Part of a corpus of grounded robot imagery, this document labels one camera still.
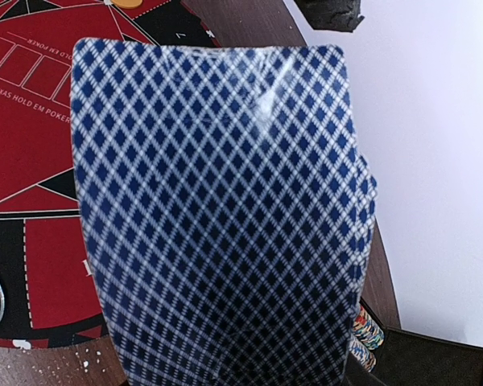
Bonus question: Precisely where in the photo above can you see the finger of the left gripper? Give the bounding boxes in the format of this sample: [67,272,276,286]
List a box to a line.
[294,0,365,31]

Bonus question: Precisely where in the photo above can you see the orange big blind button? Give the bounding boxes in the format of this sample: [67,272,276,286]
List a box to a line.
[108,0,143,10]

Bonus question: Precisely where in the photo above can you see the round red black poker mat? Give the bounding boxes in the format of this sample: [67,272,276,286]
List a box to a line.
[0,1,217,349]

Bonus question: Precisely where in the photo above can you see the back left chip row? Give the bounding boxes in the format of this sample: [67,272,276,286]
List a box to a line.
[349,305,385,372]

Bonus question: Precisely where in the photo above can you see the black poker chip case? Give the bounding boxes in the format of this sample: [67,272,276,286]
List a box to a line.
[361,301,483,386]

